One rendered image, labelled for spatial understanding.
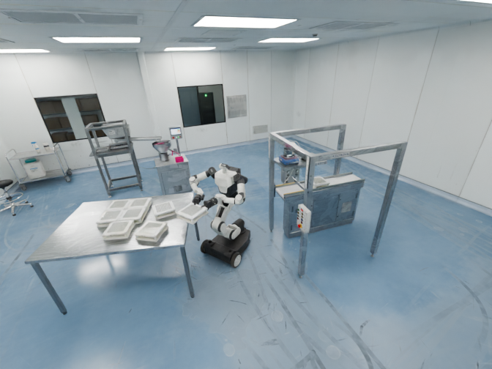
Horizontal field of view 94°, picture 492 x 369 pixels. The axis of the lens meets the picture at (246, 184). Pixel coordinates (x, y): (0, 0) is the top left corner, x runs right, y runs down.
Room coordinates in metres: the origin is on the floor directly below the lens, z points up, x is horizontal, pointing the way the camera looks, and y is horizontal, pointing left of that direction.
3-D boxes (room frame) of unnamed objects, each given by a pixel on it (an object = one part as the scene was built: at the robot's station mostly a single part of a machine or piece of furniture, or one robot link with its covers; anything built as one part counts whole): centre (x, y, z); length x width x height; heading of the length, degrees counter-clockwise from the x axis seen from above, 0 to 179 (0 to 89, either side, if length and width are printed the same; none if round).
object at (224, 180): (2.70, 0.22, 1.09); 0.34 x 0.30 x 0.36; 56
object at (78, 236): (2.28, 1.45, 0.81); 1.50 x 1.10 x 0.04; 96
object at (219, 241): (2.64, 0.26, 0.19); 0.64 x 0.52 x 0.33; 146
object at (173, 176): (4.52, 1.54, 0.38); 0.63 x 0.57 x 0.76; 112
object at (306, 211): (1.98, -0.59, 0.94); 0.17 x 0.06 x 0.26; 16
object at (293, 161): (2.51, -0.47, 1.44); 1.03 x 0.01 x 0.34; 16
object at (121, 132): (4.72, 2.44, 0.75); 1.43 x 1.06 x 1.50; 112
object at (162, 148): (4.55, 1.60, 0.95); 0.49 x 0.36 x 0.37; 112
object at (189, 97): (7.42, 1.21, 1.43); 1.38 x 0.01 x 1.16; 112
